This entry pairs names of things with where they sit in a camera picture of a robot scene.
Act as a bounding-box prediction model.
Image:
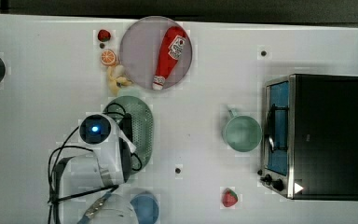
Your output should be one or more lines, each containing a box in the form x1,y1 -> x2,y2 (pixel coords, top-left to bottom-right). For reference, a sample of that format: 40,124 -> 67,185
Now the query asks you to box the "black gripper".
118,113 -> 133,141

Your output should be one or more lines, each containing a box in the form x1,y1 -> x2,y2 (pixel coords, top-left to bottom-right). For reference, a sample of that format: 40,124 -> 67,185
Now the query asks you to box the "green plastic strainer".
103,96 -> 154,174

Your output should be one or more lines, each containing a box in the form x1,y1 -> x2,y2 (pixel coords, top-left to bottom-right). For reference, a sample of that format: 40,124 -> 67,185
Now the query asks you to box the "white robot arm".
51,112 -> 136,224

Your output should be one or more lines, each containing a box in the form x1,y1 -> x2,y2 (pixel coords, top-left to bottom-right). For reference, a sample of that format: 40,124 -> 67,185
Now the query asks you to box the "toy peeled banana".
106,64 -> 132,96

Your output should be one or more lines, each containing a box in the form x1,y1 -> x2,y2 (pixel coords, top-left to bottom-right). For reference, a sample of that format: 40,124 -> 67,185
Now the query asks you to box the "toy orange slice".
100,49 -> 117,66

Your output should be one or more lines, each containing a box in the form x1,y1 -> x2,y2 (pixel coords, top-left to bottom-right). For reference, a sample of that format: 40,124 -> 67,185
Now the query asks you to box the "grey round plate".
119,16 -> 193,90

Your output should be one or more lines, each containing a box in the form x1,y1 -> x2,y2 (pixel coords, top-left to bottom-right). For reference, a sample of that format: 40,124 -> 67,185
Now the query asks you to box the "blue bowl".
131,191 -> 159,224

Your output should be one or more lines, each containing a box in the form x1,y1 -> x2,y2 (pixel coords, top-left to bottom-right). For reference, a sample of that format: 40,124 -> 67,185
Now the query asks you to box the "small red toy strawberry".
97,30 -> 111,42

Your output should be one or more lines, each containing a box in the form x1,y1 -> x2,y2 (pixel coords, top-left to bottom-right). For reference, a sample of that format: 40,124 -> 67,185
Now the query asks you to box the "red plush ketchup bottle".
152,26 -> 186,91

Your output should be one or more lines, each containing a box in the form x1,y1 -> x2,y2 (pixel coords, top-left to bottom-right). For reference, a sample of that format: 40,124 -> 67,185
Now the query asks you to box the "green mug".
222,108 -> 262,152

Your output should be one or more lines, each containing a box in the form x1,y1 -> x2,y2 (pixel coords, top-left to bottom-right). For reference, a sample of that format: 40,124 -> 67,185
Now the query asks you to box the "large plush strawberry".
222,189 -> 239,207

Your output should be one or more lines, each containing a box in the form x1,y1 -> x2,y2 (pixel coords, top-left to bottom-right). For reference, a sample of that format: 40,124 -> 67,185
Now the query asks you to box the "black toaster oven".
258,74 -> 358,201

